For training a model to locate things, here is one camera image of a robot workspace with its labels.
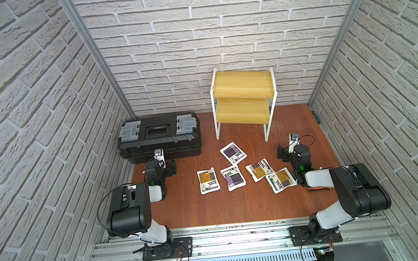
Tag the purple coffee bag lower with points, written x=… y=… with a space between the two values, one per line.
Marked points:
x=234 y=177

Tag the purple coffee bag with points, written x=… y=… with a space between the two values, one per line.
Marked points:
x=234 y=177
x=233 y=153

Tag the right controller board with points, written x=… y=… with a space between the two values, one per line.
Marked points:
x=324 y=254

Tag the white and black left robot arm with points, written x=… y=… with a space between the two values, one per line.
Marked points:
x=129 y=213

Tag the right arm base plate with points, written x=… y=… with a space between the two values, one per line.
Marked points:
x=309 y=235

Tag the black plastic toolbox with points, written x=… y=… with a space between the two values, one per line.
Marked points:
x=178 y=135

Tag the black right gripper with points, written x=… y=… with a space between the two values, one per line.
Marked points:
x=285 y=150

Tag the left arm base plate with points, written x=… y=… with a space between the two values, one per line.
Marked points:
x=178 y=248

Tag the purple coffee bag upper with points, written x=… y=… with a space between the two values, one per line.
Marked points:
x=233 y=153

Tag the white frame wooden two-tier shelf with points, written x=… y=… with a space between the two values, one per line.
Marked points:
x=247 y=97

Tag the yellow coffee bag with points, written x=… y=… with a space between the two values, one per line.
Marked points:
x=208 y=181
x=259 y=170
x=281 y=180

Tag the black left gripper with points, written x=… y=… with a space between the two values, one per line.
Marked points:
x=169 y=168

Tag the aluminium rail frame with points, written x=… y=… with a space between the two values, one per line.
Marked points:
x=261 y=241

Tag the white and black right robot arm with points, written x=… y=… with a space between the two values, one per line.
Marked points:
x=358 y=191

